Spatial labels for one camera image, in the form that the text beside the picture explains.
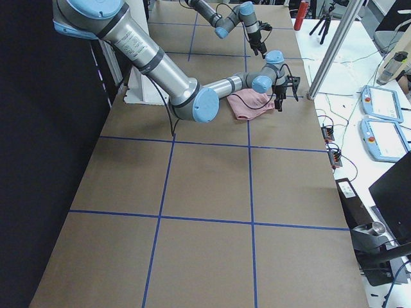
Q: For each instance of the upper orange circuit board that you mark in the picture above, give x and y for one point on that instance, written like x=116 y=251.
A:
x=327 y=133

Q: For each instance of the red cylinder bottle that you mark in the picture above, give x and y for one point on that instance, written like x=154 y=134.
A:
x=301 y=13

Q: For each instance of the orange circuit board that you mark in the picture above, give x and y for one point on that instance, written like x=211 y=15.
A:
x=334 y=158
x=327 y=133

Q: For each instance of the black box with label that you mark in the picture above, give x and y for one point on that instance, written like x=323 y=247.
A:
x=355 y=211

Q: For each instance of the upper blue teach pendant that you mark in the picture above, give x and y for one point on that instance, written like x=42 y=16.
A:
x=381 y=103

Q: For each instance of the clear water bottle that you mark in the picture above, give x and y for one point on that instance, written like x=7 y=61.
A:
x=391 y=68

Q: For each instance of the blue teach pendant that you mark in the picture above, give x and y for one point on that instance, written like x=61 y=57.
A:
x=381 y=103
x=384 y=140

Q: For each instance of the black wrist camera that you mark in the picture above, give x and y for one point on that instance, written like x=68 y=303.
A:
x=264 y=26
x=293 y=82

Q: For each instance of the black camera tripod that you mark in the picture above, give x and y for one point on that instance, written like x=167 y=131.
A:
x=324 y=22

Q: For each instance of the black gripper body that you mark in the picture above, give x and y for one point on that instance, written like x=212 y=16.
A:
x=280 y=90
x=255 y=38

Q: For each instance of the lower blue teach pendant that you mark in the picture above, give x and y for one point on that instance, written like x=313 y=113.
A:
x=384 y=140

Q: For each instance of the silver metal cup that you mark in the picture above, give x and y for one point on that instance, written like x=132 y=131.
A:
x=377 y=228

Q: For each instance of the black monitor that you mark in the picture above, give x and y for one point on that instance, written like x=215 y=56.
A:
x=391 y=194

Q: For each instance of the aluminium frame post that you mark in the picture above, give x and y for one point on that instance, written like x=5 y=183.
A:
x=353 y=8

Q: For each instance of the pink Snoopy t-shirt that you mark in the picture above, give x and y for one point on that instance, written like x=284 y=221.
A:
x=248 y=104

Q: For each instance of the lower orange circuit board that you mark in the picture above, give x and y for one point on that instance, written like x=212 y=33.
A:
x=334 y=158

